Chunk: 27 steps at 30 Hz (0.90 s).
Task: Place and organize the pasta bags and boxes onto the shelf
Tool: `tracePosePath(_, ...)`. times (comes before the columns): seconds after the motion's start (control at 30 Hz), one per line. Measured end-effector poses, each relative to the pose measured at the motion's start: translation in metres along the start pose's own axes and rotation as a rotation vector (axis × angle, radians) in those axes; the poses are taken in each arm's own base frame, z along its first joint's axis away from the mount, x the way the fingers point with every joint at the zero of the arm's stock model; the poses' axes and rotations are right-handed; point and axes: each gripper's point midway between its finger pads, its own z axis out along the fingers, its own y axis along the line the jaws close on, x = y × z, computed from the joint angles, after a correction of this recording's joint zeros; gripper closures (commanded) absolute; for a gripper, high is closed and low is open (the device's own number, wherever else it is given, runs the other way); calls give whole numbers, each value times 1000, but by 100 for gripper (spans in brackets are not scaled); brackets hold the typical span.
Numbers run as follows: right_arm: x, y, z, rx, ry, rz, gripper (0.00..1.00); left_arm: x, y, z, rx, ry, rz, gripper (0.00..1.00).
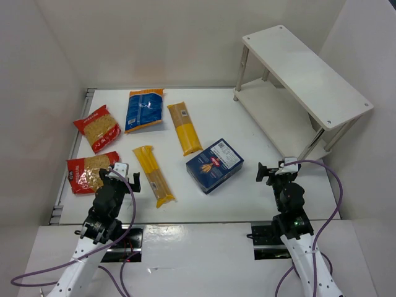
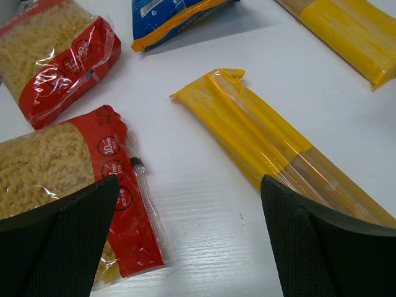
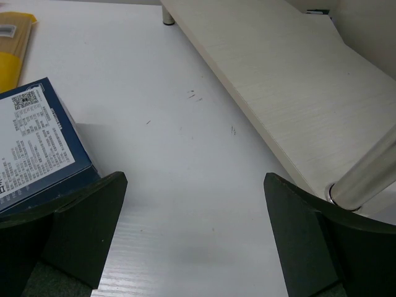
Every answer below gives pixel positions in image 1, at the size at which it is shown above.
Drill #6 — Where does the blue orange pasta bag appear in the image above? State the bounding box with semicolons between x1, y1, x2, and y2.
124;88;164;134

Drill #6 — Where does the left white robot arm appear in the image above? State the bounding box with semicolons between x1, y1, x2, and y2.
49;163;141;296

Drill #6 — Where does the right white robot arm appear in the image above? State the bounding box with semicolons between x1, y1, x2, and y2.
256;158;343;296

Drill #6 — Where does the dark blue pasta box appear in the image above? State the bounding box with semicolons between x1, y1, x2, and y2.
186;138;244;194

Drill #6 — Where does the white two-tier shelf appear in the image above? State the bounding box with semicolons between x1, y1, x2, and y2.
233;25;373;160

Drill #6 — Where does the yellow spaghetti pack left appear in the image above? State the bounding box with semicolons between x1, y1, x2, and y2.
133;145;176;208

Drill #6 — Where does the yellow spaghetti pack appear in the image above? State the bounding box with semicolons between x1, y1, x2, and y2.
133;145;176;208
168;101;203;156

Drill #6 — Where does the red macaroni bag lower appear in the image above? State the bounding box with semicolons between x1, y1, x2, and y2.
67;151;120;195

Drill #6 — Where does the red macaroni bag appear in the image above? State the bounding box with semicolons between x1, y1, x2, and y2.
67;151;120;195
74;105;121;154

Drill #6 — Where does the red macaroni bag upper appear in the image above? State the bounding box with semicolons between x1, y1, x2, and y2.
74;105;121;154

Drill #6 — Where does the yellow spaghetti pack right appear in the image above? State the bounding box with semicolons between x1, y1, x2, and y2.
168;101;203;156

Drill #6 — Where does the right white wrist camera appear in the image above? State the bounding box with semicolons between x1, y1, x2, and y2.
275;157;300;175

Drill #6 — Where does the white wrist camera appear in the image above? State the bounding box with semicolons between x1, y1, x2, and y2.
275;157;300;175
108;162;129;179

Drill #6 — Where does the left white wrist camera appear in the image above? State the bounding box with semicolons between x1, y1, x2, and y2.
108;162;129;179

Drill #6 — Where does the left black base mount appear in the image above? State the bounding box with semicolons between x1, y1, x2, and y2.
101;227;144;263

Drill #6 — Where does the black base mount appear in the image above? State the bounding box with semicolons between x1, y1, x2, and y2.
246;222;290;260
101;227;144;263

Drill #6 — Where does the aluminium rail left edge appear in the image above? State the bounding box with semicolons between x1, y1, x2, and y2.
48;88;96;226

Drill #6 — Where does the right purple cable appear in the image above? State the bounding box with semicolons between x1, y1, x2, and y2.
275;159;344;297

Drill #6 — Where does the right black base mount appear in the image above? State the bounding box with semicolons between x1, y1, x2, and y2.
246;222;290;260

